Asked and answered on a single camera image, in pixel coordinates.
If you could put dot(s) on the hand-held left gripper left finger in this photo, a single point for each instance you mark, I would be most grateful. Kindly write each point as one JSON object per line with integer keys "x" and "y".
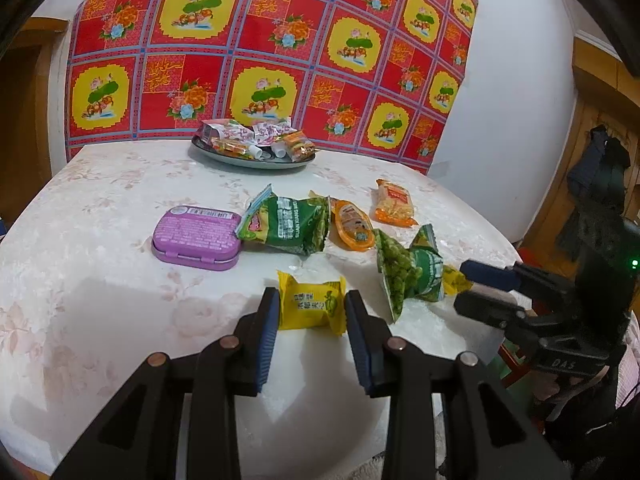
{"x": 265, "y": 340}

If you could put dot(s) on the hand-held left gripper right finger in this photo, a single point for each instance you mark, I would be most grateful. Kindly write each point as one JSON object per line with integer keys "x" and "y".
{"x": 362, "y": 345}

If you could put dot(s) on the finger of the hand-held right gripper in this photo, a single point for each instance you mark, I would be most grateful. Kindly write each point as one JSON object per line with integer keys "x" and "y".
{"x": 487, "y": 274}
{"x": 487, "y": 310}

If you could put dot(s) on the yellow snack packet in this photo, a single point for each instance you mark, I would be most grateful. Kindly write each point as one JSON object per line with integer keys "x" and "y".
{"x": 455, "y": 282}
{"x": 310, "y": 305}

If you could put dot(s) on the green pea packet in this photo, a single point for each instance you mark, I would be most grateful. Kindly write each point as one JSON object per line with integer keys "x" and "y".
{"x": 405, "y": 270}
{"x": 290, "y": 225}

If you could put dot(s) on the orange cracker packet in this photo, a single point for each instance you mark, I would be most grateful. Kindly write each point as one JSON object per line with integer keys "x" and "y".
{"x": 395, "y": 205}

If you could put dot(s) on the orange jelly packet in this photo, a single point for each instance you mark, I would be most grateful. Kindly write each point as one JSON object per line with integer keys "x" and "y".
{"x": 352, "y": 225}

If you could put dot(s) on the purple tin box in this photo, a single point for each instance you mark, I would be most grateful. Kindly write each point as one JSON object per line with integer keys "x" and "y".
{"x": 195, "y": 235}

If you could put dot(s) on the dark round plate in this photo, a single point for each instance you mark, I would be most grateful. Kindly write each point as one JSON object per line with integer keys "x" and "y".
{"x": 240, "y": 160}

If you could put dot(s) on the clear rainbow candy packet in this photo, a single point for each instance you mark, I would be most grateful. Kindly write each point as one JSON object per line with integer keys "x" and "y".
{"x": 297, "y": 145}
{"x": 227, "y": 147}

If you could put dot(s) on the pink white jelly pouch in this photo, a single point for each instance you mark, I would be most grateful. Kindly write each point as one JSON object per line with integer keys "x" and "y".
{"x": 270, "y": 132}
{"x": 227, "y": 131}

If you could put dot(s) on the person's right hand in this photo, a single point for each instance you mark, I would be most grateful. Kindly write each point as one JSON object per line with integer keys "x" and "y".
{"x": 565, "y": 387}

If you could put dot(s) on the red wooden chair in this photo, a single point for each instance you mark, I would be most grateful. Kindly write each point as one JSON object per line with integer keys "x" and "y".
{"x": 515, "y": 360}

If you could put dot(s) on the dark hanging clothes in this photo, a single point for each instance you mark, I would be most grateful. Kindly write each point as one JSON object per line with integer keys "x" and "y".
{"x": 600, "y": 170}

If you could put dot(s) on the wooden door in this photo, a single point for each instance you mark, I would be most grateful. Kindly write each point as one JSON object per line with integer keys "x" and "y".
{"x": 600, "y": 90}

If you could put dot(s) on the red floral wall cloth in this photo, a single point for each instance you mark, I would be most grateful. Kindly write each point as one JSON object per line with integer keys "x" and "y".
{"x": 250, "y": 35}

